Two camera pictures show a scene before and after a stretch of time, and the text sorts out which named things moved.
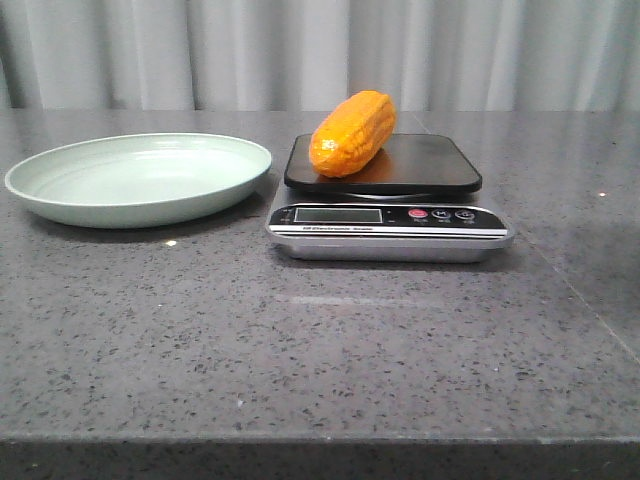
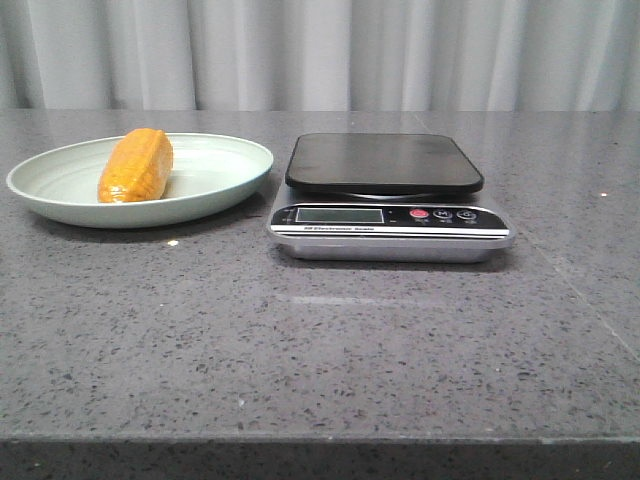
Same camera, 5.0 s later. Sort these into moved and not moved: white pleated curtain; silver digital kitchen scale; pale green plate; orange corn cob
Moved: orange corn cob
Not moved: pale green plate; white pleated curtain; silver digital kitchen scale
